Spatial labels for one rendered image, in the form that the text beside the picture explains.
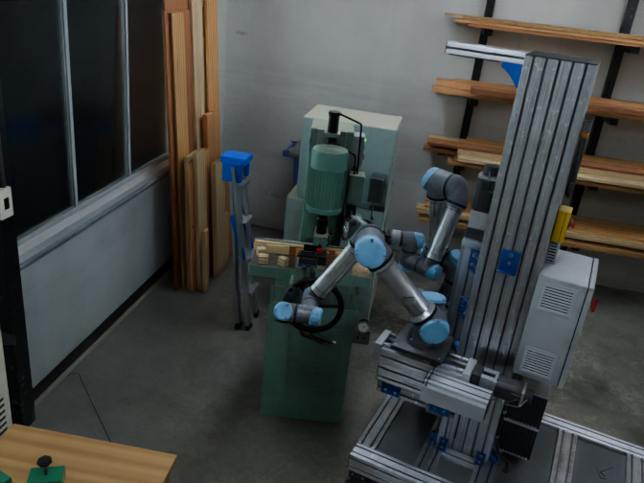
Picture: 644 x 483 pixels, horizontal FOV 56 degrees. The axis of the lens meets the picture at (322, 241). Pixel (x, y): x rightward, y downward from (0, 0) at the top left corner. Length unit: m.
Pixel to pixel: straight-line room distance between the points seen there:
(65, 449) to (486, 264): 1.78
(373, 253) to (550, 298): 0.75
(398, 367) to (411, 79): 2.99
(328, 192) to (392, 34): 2.48
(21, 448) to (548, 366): 2.06
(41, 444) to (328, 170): 1.62
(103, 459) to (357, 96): 3.67
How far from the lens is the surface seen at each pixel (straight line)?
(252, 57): 5.38
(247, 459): 3.19
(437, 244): 2.79
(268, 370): 3.26
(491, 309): 2.68
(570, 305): 2.56
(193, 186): 4.27
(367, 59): 5.17
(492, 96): 4.64
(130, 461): 2.44
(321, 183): 2.85
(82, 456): 2.49
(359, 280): 2.96
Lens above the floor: 2.20
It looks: 23 degrees down
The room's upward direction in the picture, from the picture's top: 7 degrees clockwise
